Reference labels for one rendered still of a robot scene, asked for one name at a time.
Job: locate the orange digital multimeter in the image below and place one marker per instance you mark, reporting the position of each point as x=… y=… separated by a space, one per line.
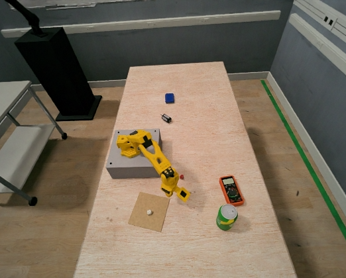
x=231 y=190

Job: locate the tan mat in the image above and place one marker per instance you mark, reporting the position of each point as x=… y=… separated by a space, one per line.
x=158 y=206

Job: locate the blue flat block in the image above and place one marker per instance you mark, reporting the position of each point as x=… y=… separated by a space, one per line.
x=169 y=98

